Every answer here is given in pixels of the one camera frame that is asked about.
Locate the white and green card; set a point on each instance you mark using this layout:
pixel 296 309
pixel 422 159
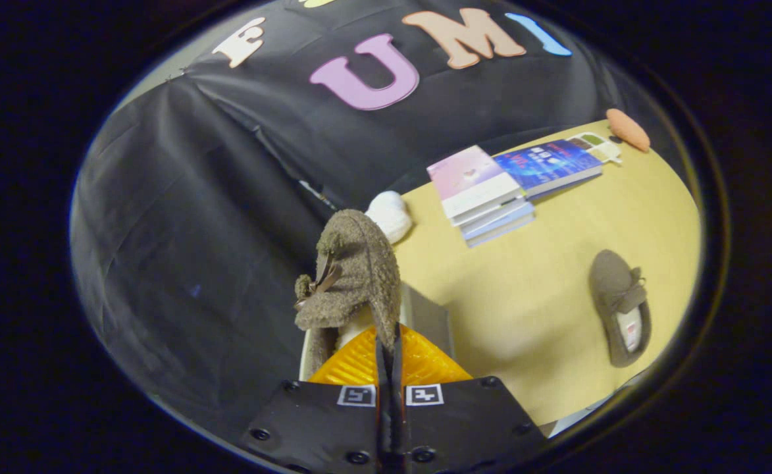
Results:
pixel 601 148

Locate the brown fluffy shoe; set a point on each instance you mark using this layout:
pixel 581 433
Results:
pixel 359 263
pixel 613 283

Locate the white book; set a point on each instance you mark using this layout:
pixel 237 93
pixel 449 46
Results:
pixel 486 220

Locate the dark blue book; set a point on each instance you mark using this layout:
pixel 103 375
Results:
pixel 547 164

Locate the orange plush carrot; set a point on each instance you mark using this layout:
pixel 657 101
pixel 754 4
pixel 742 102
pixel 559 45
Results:
pixel 628 130

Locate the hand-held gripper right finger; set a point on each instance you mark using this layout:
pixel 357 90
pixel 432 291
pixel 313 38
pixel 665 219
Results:
pixel 464 421

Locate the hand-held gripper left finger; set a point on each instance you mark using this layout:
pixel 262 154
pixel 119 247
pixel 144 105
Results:
pixel 320 421

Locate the grey storage box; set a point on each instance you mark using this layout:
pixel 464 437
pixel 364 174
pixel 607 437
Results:
pixel 428 319

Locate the light blue book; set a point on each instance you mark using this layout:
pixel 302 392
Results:
pixel 501 233

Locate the black backdrop cloth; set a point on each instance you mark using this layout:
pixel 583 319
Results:
pixel 195 230

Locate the white plush toy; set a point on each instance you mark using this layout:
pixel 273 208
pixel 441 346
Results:
pixel 391 214

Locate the pink book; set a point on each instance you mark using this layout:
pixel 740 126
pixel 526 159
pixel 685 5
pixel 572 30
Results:
pixel 468 174

